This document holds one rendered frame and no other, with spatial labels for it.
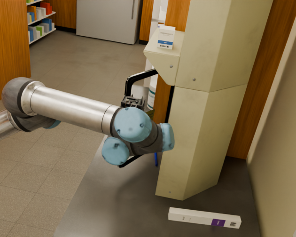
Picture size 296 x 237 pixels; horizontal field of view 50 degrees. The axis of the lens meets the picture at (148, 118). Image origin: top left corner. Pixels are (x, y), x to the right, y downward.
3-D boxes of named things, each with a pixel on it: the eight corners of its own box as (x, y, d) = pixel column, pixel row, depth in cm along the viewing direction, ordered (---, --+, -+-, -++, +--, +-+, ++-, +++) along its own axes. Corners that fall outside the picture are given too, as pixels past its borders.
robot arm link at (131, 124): (-9, 61, 87) (153, 101, 69) (19, 77, 97) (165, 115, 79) (-26, 100, 85) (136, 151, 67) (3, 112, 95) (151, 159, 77)
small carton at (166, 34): (172, 44, 106) (175, 27, 103) (172, 49, 101) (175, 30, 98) (157, 43, 106) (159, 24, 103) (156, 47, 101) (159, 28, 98)
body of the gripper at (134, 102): (146, 98, 105) (140, 114, 94) (143, 120, 109) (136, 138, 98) (123, 94, 105) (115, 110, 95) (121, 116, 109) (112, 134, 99)
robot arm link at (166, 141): (167, 145, 77) (125, 151, 79) (177, 153, 87) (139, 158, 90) (164, 114, 79) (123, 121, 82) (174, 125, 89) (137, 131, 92)
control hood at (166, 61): (181, 56, 129) (185, 31, 124) (175, 86, 101) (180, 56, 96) (153, 51, 130) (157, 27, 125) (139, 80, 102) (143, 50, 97)
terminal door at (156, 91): (164, 142, 148) (178, 61, 129) (118, 169, 127) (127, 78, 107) (162, 141, 149) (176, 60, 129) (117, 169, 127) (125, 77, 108)
